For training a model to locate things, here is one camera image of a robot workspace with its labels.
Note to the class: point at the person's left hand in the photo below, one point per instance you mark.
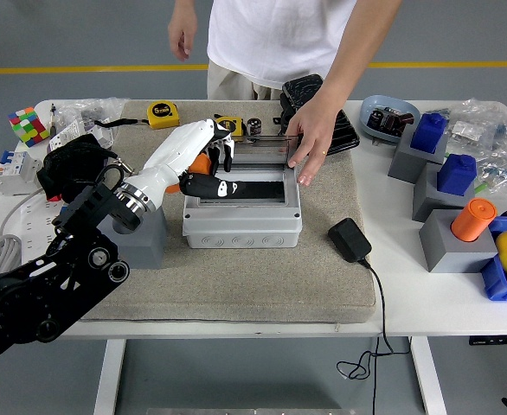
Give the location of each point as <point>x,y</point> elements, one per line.
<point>318,129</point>

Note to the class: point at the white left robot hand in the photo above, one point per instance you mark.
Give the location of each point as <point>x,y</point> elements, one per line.
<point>171,155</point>

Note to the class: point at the person's right hand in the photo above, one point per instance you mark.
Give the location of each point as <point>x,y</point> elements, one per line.
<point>182,34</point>

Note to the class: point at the orange cylinder battery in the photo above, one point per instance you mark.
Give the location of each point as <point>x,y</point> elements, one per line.
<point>201,164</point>
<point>472,220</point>

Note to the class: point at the grey junction box clear lid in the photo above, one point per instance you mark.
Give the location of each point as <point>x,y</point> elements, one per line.
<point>240,229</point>

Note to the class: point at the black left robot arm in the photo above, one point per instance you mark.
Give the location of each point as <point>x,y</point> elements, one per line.
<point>41,294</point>

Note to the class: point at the person's right forearm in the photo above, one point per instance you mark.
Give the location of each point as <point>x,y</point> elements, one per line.
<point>186,6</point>

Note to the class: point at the person's left forearm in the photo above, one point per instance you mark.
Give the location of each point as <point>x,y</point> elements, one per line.
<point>357,47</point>

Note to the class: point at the yellow square tape measure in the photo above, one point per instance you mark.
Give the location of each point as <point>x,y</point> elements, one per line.
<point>162,114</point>

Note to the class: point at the black foot pedal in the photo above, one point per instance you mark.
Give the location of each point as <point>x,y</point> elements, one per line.
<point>301,88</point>

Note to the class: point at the pale blue dish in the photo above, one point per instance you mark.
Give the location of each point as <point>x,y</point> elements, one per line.
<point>374,104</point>

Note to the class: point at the small black capacitor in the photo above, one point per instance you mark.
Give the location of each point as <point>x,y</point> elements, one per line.
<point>254,128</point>

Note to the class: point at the black table control panel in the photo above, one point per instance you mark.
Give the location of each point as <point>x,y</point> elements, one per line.
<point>496,340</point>

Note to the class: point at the small white module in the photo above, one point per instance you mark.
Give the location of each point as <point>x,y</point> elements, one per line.
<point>105,138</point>

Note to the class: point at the dark components pile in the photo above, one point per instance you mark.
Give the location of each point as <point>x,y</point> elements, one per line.
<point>387,121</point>

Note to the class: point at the yellow round tape measure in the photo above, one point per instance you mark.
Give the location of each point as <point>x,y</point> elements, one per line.
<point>236,125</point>

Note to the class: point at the white table leg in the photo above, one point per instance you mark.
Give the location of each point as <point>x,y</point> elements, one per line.
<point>108,376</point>
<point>428,376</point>

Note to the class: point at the person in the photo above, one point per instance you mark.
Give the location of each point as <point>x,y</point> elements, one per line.
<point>271,39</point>

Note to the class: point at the grey block holder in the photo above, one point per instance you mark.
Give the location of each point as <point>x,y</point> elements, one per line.
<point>145,246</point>
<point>426,199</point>
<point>402,164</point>
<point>448,257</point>

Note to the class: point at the clear plastic bag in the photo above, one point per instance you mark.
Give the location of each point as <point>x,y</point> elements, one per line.
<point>85,112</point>

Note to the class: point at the blue bottle-shaped block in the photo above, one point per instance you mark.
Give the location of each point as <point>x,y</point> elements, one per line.
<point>428,134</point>
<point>454,175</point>

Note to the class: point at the black power adapter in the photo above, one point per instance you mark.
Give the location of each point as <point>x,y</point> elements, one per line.
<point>348,240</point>

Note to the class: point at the blue plastic bin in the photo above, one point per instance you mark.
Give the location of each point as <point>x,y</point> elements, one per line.
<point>500,285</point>

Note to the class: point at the thin screwdriver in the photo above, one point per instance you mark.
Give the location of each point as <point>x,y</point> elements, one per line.
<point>53,123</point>

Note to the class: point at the grey-brown mat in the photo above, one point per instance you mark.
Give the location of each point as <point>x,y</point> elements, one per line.
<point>236,285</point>

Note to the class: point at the large colourful puzzle cube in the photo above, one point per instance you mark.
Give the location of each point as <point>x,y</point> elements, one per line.
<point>28,127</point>

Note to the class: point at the white power strip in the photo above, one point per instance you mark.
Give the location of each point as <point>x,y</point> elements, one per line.
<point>33,233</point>

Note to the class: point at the white circuit breaker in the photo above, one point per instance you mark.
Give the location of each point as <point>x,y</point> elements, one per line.
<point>11,173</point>

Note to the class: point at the clear bags of parts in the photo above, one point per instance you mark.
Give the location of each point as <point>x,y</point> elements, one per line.
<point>496,142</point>

